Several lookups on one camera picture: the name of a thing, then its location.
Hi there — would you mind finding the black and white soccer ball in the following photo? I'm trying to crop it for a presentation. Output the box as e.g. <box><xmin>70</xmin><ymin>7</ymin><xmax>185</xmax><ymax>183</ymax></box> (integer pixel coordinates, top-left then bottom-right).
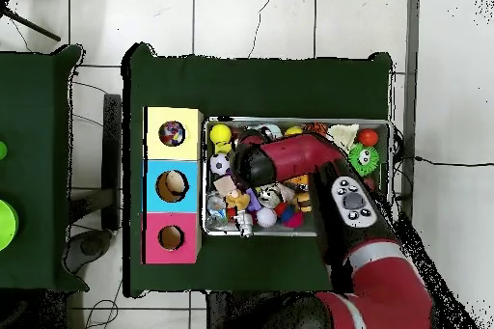
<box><xmin>209</xmin><ymin>152</ymin><xmax>233</xmax><ymax>177</ymax></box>

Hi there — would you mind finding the dark green table cloth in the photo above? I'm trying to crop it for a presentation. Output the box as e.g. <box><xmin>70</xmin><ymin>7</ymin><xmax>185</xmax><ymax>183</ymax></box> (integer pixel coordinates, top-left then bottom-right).
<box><xmin>122</xmin><ymin>41</ymin><xmax>395</xmax><ymax>299</ymax></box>

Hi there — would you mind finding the brown plush teddy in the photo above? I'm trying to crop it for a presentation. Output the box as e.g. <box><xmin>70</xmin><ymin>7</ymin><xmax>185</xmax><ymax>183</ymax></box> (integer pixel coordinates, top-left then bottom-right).
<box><xmin>224</xmin><ymin>188</ymin><xmax>252</xmax><ymax>213</ymax></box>

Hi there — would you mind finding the green spiky ball with eyes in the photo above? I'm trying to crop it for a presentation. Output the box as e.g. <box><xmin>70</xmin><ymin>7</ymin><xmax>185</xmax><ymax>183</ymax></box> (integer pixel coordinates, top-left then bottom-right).
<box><xmin>348</xmin><ymin>143</ymin><xmax>381</xmax><ymax>178</ymax></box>

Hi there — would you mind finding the black upright panel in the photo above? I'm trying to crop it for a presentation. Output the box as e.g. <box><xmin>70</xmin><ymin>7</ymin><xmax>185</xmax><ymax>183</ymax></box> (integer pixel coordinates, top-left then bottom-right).
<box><xmin>99</xmin><ymin>93</ymin><xmax>124</xmax><ymax>232</ymax></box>

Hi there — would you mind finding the orange tiger plush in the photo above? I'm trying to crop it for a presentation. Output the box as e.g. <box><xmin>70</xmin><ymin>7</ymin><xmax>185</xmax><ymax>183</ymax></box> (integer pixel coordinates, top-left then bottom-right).
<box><xmin>303</xmin><ymin>122</ymin><xmax>329</xmax><ymax>135</ymax></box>

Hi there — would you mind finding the silver toy robot figure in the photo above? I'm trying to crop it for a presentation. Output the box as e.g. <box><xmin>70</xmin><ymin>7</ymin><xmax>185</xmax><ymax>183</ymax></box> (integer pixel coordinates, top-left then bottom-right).
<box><xmin>234</xmin><ymin>209</ymin><xmax>257</xmax><ymax>239</ymax></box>

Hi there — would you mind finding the black tripod leg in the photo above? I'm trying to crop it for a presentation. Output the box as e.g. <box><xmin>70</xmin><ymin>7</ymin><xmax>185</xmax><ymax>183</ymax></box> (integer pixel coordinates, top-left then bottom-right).
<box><xmin>0</xmin><ymin>0</ymin><xmax>63</xmax><ymax>43</ymax></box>

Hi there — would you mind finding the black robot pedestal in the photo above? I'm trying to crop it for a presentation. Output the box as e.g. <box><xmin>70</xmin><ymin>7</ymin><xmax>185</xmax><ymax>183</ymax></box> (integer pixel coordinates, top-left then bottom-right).
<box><xmin>204</xmin><ymin>289</ymin><xmax>317</xmax><ymax>329</ymax></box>

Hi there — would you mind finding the clear mesh bin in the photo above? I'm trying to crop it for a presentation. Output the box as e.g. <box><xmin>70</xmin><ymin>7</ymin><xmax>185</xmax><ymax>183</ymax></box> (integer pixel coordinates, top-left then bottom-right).
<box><xmin>202</xmin><ymin>117</ymin><xmax>393</xmax><ymax>238</ymax></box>

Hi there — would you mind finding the cream knitted cloth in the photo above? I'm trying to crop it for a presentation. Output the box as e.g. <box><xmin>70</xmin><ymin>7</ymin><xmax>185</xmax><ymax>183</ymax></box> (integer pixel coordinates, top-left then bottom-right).
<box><xmin>327</xmin><ymin>123</ymin><xmax>361</xmax><ymax>150</ymax></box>

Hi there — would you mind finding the bright green cup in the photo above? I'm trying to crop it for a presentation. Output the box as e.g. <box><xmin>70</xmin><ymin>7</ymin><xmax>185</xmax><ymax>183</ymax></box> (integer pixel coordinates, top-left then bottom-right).
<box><xmin>0</xmin><ymin>198</ymin><xmax>20</xmax><ymax>253</ymax></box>

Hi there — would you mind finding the wooden box with three holes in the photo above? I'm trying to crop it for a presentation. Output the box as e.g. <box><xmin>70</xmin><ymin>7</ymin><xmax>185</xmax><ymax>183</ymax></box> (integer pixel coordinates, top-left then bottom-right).
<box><xmin>143</xmin><ymin>106</ymin><xmax>206</xmax><ymax>266</ymax></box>

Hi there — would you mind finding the green cloth side table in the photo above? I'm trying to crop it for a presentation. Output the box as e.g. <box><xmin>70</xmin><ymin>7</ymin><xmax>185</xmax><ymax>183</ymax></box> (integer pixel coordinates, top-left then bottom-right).
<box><xmin>0</xmin><ymin>44</ymin><xmax>85</xmax><ymax>293</ymax></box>

